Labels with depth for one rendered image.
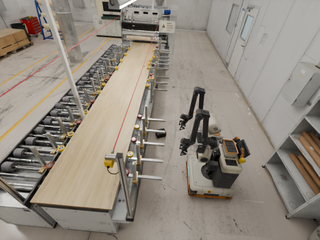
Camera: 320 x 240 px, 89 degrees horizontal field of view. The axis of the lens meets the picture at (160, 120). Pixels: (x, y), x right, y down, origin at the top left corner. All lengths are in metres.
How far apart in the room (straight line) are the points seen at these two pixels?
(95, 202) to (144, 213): 1.03
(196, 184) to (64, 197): 1.71
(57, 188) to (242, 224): 2.43
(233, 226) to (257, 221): 0.38
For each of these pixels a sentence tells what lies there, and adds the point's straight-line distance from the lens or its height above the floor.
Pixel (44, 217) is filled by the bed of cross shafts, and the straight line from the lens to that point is 2.59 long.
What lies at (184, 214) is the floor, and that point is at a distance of 2.76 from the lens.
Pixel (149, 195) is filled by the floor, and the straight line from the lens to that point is 2.82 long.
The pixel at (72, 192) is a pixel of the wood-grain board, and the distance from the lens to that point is 2.00.
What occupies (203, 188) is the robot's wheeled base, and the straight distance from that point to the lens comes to 2.67.
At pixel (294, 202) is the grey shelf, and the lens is 3.39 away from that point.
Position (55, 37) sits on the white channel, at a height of 2.02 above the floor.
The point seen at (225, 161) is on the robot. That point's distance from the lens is 2.35.
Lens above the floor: 2.57
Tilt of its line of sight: 41 degrees down
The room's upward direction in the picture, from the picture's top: 4 degrees clockwise
